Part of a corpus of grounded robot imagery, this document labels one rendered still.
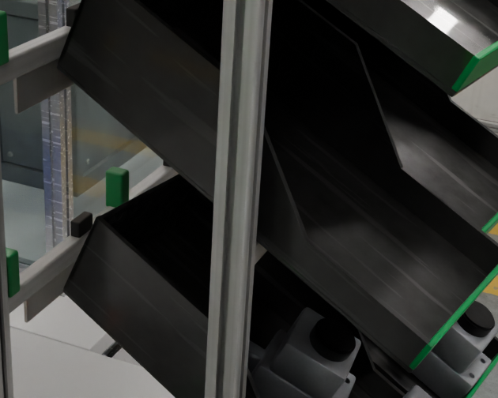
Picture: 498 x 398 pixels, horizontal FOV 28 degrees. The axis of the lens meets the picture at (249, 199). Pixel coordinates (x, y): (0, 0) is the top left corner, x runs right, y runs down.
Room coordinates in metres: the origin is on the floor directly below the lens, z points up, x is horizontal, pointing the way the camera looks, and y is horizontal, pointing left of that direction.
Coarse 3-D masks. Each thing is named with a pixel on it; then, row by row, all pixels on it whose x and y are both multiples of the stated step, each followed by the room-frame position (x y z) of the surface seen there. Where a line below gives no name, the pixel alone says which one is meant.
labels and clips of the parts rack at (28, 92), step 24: (0, 24) 0.56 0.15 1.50; (0, 48) 0.56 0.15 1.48; (48, 72) 0.63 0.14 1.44; (24, 96) 0.61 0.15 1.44; (48, 96) 0.63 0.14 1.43; (120, 168) 0.71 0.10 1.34; (120, 192) 0.70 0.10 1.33; (72, 264) 0.66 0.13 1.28; (48, 288) 0.62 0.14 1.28; (24, 312) 0.60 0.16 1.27
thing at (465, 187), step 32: (320, 0) 0.80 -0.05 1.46; (352, 32) 0.78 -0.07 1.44; (384, 64) 0.77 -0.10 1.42; (384, 96) 0.74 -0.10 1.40; (416, 96) 0.75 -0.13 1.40; (448, 96) 0.74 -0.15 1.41; (416, 128) 0.72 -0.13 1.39; (448, 128) 0.73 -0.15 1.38; (480, 128) 0.72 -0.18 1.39; (416, 160) 0.67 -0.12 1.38; (448, 160) 0.69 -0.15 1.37; (480, 160) 0.71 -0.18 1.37; (448, 192) 0.65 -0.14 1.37; (480, 192) 0.67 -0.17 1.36; (480, 224) 0.63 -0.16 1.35
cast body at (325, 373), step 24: (312, 312) 0.57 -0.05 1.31; (288, 336) 0.55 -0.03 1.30; (312, 336) 0.55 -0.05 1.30; (336, 336) 0.55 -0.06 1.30; (264, 360) 0.55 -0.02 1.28; (288, 360) 0.54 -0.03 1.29; (312, 360) 0.53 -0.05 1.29; (336, 360) 0.54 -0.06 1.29; (264, 384) 0.55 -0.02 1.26; (288, 384) 0.54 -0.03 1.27; (312, 384) 0.54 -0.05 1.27; (336, 384) 0.53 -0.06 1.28
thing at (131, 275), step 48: (192, 192) 0.68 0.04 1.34; (96, 240) 0.57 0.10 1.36; (144, 240) 0.65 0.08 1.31; (192, 240) 0.68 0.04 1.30; (96, 288) 0.57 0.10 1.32; (144, 288) 0.55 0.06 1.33; (192, 288) 0.63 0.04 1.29; (288, 288) 0.63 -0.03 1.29; (144, 336) 0.54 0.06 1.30; (192, 336) 0.53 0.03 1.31; (192, 384) 0.52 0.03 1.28; (384, 384) 0.59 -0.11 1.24
